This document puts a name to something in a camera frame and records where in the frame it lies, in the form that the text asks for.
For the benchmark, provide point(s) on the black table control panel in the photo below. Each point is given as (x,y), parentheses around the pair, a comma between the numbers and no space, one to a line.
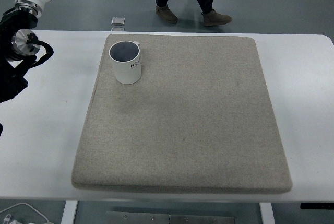
(317,206)

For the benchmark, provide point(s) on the metal floor socket plate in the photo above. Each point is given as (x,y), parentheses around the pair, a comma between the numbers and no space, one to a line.
(118,21)

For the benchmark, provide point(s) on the white table leg right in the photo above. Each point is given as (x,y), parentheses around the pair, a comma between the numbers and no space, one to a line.
(266,213)

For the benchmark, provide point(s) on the beige felt mat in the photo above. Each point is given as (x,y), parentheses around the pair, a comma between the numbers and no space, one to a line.
(199,120)

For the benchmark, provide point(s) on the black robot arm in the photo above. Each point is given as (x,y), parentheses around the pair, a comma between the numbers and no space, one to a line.
(21,49)

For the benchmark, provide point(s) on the white table leg left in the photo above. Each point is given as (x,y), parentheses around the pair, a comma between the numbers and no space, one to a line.
(69,212)

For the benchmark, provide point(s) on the white table leg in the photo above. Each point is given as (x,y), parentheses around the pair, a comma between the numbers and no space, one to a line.
(69,212)
(266,213)

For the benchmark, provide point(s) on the white ribbed cup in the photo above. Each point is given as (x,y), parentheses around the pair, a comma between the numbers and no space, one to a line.
(126,61)

